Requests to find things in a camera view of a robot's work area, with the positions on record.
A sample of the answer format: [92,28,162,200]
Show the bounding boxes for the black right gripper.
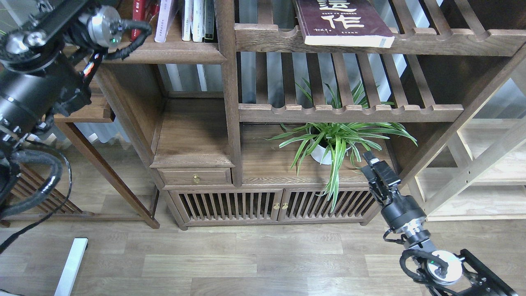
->
[361,151,426,234]

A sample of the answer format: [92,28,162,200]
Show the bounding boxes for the white paperback book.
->
[154,0,179,43]

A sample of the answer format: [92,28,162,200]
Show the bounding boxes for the red paperback book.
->
[132,0,161,23]

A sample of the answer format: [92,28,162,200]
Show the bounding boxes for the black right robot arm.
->
[361,151,517,296]

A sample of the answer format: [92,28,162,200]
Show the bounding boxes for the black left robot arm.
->
[0,0,152,218]

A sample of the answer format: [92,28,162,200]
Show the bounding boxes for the dark wooden side shelf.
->
[0,44,161,229]

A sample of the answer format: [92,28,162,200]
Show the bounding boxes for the green spider plant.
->
[265,78,418,212]

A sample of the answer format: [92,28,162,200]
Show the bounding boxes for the white plant pot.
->
[309,136,336,165]

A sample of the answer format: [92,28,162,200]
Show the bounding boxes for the right slatted cabinet door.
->
[271,187,380,226]

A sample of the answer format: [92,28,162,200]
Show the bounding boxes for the slatted cabinet door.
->
[169,189,284,227]
[271,187,380,226]

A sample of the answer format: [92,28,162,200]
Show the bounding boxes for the light wooden rack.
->
[408,64,526,221]

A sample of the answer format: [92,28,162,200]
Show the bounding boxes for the dark wooden bookshelf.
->
[96,0,525,230]

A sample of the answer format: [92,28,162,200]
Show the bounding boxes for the dark maroon book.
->
[294,0,395,48]

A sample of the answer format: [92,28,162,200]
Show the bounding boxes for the left slatted cabinet door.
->
[169,189,284,227]

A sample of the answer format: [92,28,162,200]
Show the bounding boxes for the white upright book middle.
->
[191,0,205,42]

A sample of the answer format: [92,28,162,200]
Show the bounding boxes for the white upright book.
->
[182,0,194,42]
[191,0,205,42]

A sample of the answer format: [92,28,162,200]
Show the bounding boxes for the dark upright book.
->
[203,0,218,43]

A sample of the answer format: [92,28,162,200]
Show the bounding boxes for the white upright book left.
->
[182,0,194,42]

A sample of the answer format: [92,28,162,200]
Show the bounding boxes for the white metal table leg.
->
[54,237,88,296]

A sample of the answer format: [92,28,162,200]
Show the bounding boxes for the dark slatted wooden panel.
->
[8,164,83,227]

